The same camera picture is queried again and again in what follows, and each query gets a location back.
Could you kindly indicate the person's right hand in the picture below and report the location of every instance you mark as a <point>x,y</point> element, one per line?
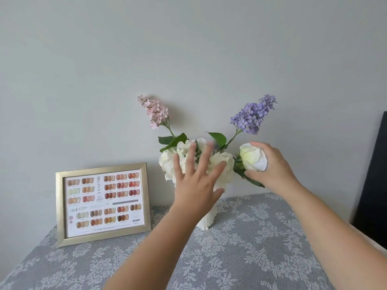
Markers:
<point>278,172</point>

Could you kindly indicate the person's left hand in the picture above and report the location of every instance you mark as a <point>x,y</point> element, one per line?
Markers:
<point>196,193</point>

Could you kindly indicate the white cat-shaped vase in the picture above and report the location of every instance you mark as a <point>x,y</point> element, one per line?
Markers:
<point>208,221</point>

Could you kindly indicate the purple lilac flower stem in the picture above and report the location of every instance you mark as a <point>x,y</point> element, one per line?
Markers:
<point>252,116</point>

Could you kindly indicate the pink lilac flower stem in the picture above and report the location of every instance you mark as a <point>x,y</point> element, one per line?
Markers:
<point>155,111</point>

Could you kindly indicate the gold framed nail colour chart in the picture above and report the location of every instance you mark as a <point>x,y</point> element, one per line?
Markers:
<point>99,193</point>

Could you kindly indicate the person's right forearm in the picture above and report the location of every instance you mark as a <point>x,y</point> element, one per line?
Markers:
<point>338,244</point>

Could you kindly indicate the person's left forearm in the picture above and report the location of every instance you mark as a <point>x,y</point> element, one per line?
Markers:
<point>151,256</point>

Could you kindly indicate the white lace tablecloth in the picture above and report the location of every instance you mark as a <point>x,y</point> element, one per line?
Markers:
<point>257,238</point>

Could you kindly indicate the black shelf unit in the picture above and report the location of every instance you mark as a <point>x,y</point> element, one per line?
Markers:
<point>375,193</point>

